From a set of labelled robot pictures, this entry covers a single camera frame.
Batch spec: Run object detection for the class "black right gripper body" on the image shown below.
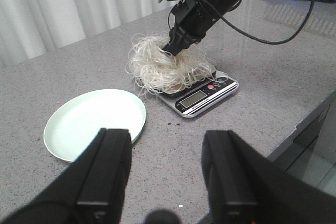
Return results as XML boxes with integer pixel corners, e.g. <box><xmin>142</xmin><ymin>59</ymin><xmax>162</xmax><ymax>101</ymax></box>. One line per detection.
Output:
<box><xmin>172</xmin><ymin>0</ymin><xmax>240</xmax><ymax>43</ymax></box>

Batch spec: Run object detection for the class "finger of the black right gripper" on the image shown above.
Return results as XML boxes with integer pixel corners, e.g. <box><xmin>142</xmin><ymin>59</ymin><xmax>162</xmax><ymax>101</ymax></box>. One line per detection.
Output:
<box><xmin>162</xmin><ymin>26</ymin><xmax>196</xmax><ymax>56</ymax></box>

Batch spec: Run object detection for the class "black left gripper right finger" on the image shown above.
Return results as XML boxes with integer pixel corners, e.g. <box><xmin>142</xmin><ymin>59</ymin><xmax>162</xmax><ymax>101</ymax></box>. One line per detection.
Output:
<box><xmin>202</xmin><ymin>130</ymin><xmax>335</xmax><ymax>223</ymax></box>

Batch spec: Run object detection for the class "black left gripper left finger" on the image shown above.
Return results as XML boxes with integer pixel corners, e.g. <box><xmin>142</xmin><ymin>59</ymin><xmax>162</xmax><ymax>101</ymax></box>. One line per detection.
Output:
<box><xmin>2</xmin><ymin>129</ymin><xmax>132</xmax><ymax>223</ymax></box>

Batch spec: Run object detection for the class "white vermicelli noodle bundle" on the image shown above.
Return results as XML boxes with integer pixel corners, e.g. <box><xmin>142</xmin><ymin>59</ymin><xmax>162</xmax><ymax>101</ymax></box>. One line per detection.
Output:
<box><xmin>125</xmin><ymin>34</ymin><xmax>216</xmax><ymax>95</ymax></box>

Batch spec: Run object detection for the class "black silver kitchen scale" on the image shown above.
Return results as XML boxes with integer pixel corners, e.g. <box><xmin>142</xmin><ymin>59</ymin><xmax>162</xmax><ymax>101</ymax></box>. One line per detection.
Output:
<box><xmin>158</xmin><ymin>66</ymin><xmax>239</xmax><ymax>118</ymax></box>

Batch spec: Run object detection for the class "pale green round plate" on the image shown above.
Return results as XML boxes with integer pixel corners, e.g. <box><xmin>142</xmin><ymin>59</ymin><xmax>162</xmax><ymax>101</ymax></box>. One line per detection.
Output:
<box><xmin>44</xmin><ymin>89</ymin><xmax>146</xmax><ymax>162</ymax></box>

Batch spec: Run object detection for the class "white pleated curtain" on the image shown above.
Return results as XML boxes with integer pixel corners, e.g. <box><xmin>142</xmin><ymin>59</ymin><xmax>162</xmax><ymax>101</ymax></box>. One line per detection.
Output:
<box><xmin>1</xmin><ymin>0</ymin><xmax>172</xmax><ymax>68</ymax></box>

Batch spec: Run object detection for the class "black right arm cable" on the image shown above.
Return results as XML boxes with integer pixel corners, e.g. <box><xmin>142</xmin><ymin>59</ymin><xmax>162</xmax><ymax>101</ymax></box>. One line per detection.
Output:
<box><xmin>166</xmin><ymin>0</ymin><xmax>328</xmax><ymax>45</ymax></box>

